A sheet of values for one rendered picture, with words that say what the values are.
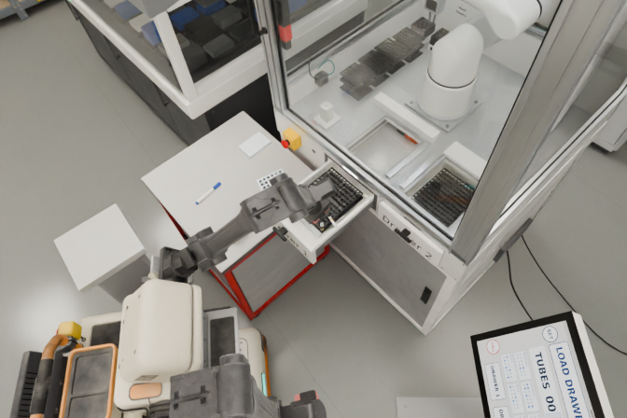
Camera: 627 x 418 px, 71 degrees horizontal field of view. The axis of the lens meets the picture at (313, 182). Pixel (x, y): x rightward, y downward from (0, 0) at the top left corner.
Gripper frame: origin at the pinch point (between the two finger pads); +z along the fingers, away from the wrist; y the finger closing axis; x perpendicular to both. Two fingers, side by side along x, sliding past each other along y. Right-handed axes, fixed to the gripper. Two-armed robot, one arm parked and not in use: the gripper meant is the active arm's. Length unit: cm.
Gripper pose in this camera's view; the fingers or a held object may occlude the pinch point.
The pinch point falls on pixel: (320, 215)
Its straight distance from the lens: 159.4
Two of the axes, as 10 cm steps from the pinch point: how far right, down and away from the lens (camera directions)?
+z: 2.7, 3.6, 8.9
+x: 6.6, 6.1, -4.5
